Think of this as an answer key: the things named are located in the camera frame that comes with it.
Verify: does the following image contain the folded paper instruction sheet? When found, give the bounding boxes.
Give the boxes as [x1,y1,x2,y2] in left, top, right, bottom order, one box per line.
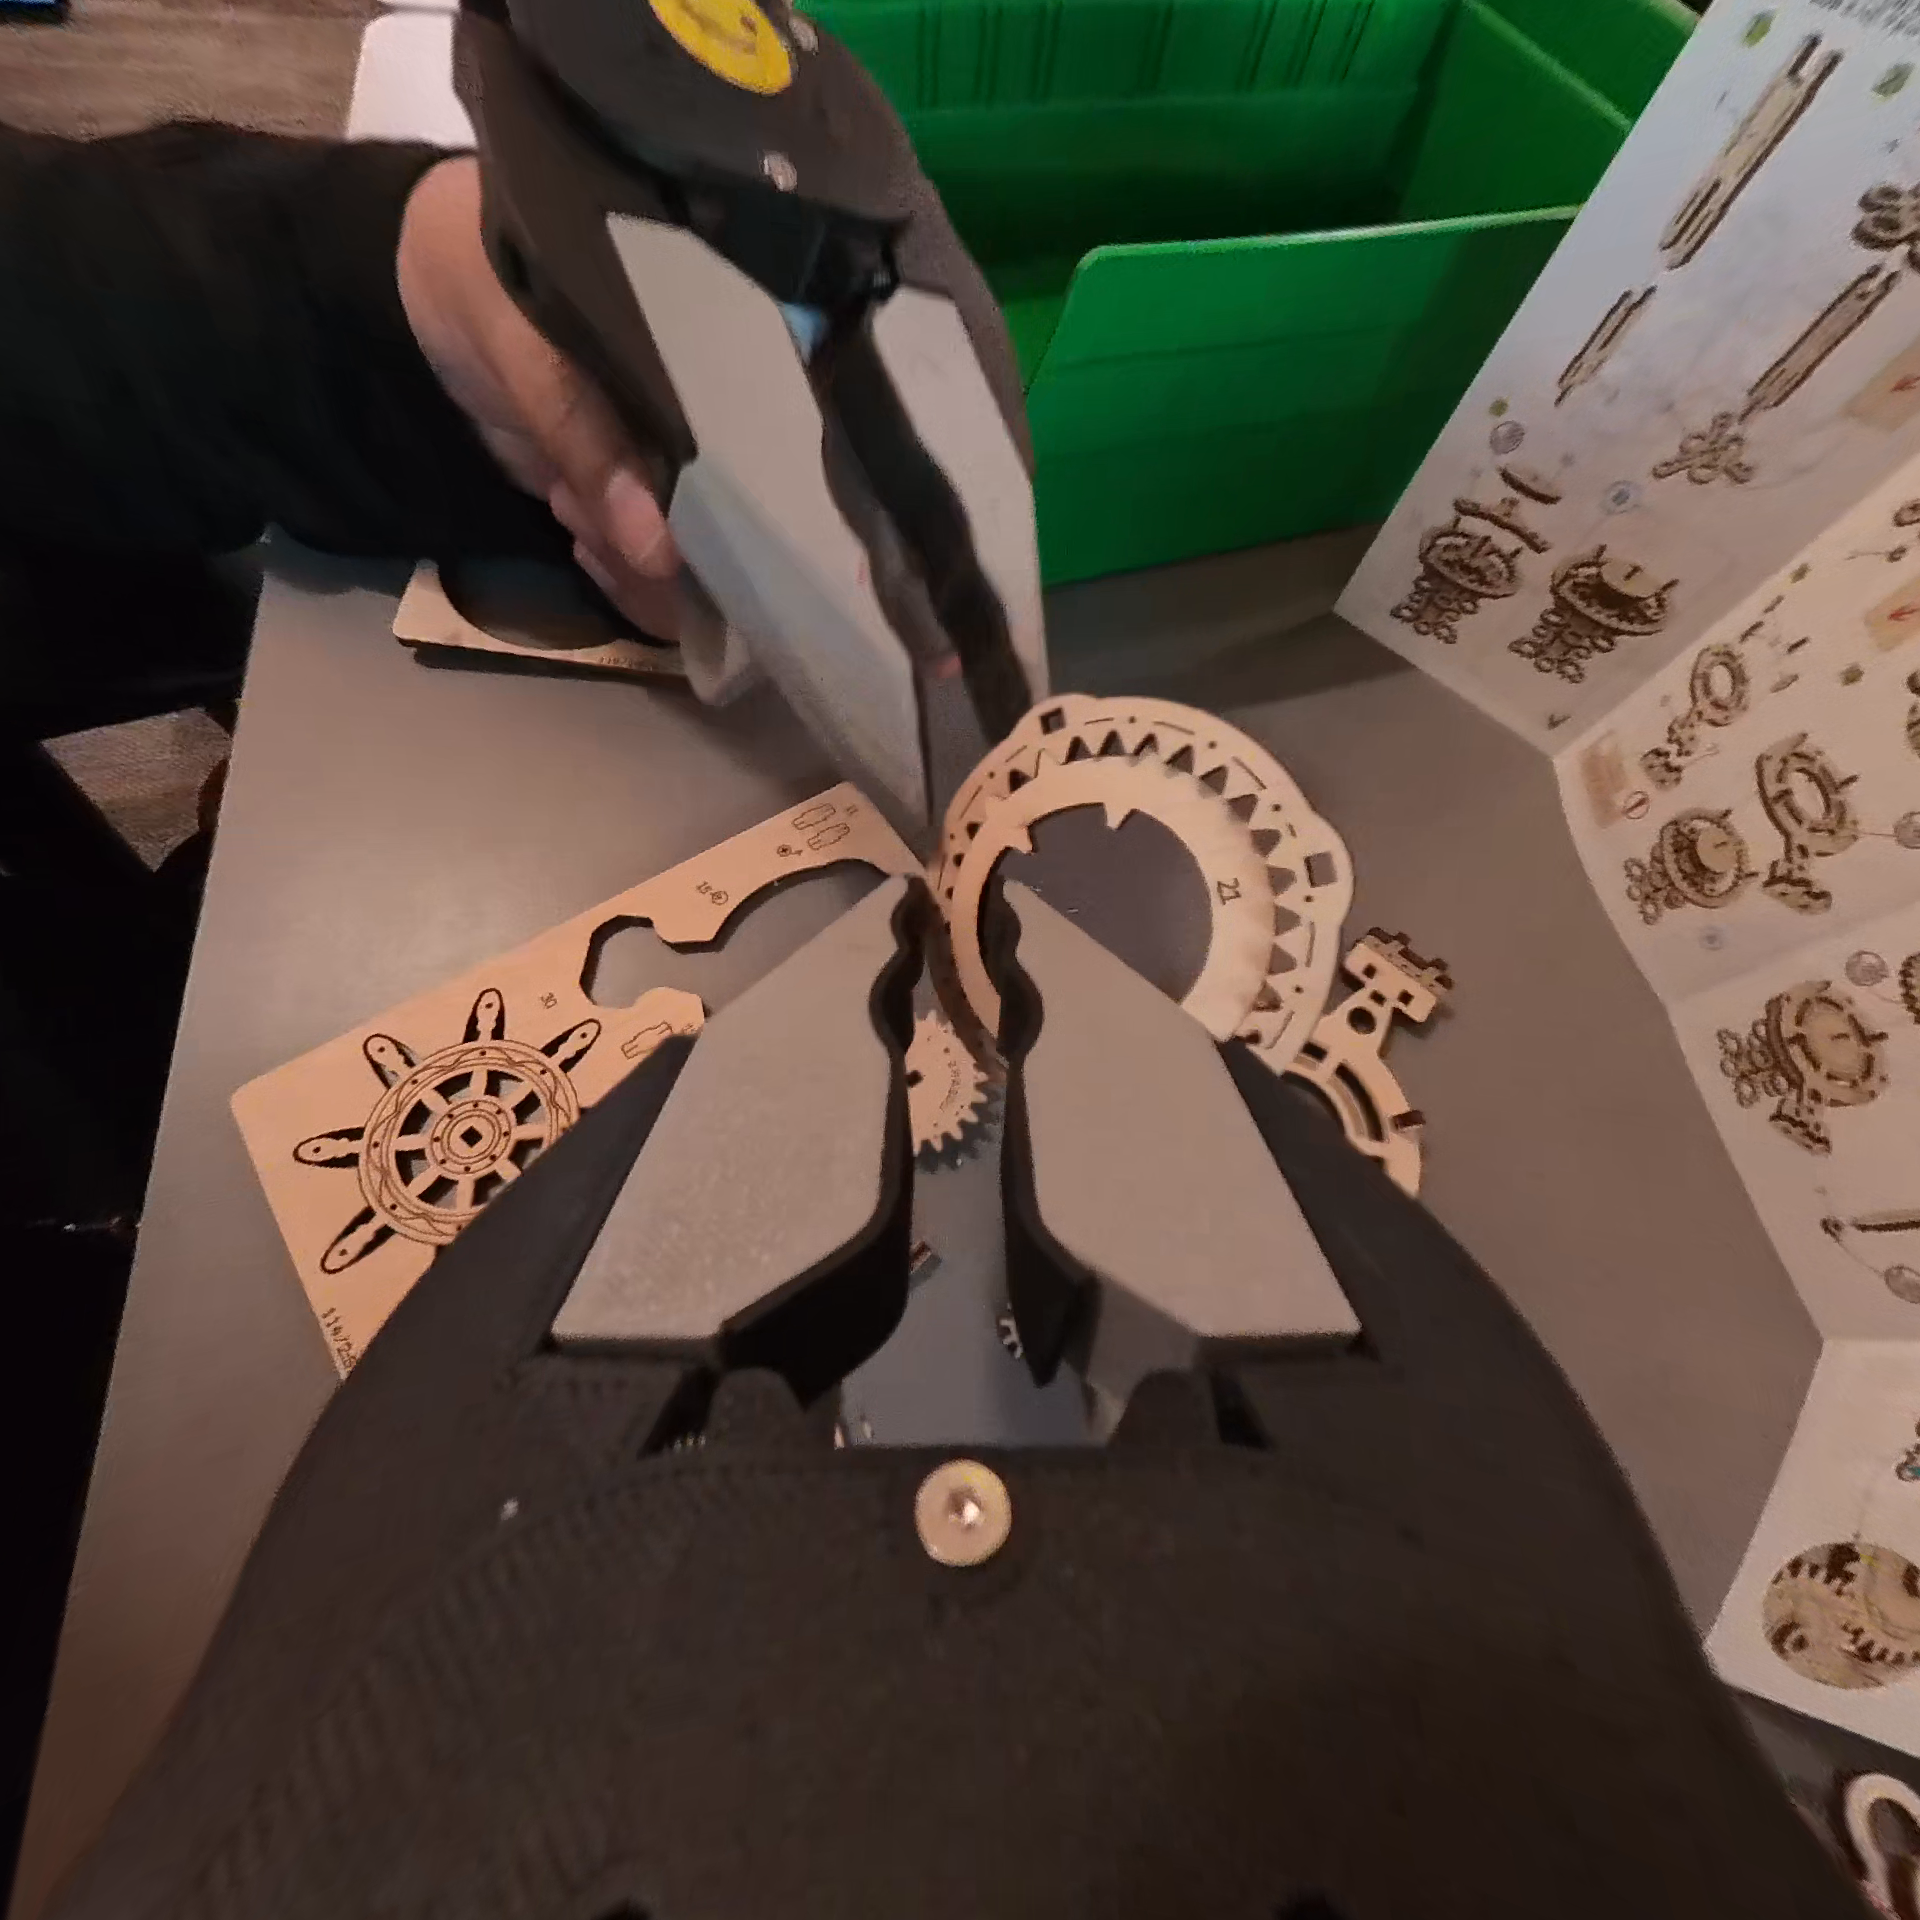
[1334,0,1920,1750]

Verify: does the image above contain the pale wooden ring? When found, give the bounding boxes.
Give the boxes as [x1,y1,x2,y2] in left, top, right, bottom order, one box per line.
[931,774,1284,1046]

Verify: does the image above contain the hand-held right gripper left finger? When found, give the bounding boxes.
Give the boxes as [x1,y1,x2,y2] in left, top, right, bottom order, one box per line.
[549,873,924,1404]

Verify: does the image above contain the green plastic bin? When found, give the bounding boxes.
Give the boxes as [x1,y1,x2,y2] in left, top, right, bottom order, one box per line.
[1026,208,1588,591]
[795,0,1705,348]

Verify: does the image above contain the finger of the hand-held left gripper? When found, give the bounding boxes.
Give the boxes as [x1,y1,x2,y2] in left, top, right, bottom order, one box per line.
[833,287,1051,742]
[603,208,943,831]

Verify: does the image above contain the wooden sheet with ship wheel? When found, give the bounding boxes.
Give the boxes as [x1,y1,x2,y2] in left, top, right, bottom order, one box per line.
[230,786,932,1374]

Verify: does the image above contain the round wooden frame with handle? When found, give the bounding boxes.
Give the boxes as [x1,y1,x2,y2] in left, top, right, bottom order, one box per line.
[1282,928,1454,1201]

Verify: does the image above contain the wooden clover-shaped model assembly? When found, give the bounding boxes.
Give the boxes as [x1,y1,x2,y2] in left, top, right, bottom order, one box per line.
[1838,1770,1920,1920]

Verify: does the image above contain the wooden sheet with clover cutouts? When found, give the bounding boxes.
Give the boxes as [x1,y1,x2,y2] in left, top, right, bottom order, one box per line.
[393,556,694,683]

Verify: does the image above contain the wooden ring gear square holes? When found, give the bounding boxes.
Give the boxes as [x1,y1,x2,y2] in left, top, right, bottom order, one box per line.
[961,694,1356,1056]

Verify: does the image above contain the small wooden gear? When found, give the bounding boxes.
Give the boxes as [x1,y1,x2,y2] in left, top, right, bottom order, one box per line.
[902,1009,1011,1176]

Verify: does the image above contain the person's left hand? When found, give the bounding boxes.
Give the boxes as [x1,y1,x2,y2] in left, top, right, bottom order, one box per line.
[397,152,702,640]

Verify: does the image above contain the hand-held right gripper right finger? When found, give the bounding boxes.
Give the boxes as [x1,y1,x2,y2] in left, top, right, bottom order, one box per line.
[996,882,1364,1433]

